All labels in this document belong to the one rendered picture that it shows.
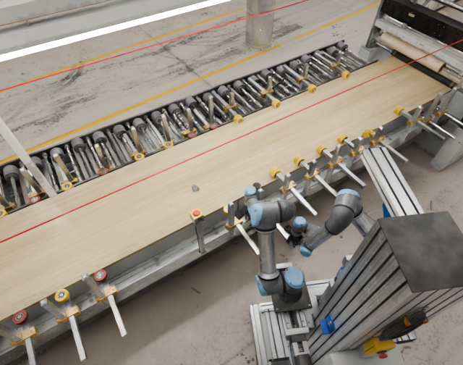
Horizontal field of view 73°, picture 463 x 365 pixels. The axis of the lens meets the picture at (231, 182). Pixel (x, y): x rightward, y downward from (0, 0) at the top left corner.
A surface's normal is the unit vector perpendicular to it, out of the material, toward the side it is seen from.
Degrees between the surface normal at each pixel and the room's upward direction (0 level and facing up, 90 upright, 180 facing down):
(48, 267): 0
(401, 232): 0
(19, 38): 61
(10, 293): 0
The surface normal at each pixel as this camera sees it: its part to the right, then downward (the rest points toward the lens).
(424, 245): 0.00, -0.62
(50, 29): 0.46, 0.27
